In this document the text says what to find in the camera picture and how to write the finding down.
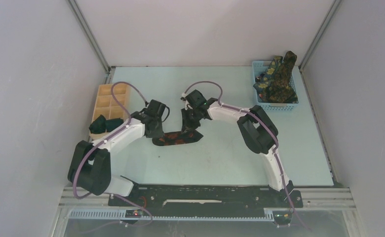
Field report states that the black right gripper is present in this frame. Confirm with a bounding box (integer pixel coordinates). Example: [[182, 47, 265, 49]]
[[182, 107, 201, 133]]

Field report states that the black orange-flower tie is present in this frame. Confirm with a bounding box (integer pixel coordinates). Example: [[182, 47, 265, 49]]
[[152, 130, 203, 147]]

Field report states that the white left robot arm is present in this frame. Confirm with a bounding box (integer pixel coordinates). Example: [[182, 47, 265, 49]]
[[68, 100, 169, 206]]

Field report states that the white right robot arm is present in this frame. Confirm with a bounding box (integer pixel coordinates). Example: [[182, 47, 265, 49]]
[[181, 90, 290, 206]]

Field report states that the rolled dark green tie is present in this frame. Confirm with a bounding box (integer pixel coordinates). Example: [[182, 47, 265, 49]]
[[105, 118, 124, 132]]

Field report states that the wooden compartment organizer box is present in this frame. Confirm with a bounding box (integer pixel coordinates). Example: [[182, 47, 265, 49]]
[[90, 84, 130, 140]]

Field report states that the navy yellow-flower tie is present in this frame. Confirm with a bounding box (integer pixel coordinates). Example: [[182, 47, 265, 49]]
[[253, 56, 283, 101]]

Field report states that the light blue plastic basket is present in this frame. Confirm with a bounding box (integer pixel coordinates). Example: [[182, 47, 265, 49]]
[[252, 57, 299, 111]]

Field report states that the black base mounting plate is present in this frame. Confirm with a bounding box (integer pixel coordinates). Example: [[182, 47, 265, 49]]
[[127, 185, 303, 217]]

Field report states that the dark gold-patterned tie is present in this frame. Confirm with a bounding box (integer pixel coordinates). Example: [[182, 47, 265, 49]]
[[264, 51, 298, 104]]

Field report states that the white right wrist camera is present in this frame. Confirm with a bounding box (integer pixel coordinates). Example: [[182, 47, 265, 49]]
[[180, 93, 193, 110]]

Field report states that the light blue cable duct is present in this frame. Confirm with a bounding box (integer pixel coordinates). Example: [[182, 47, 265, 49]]
[[69, 209, 274, 222]]

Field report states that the aluminium frame rail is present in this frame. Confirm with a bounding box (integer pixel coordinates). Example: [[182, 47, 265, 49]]
[[297, 188, 356, 211]]

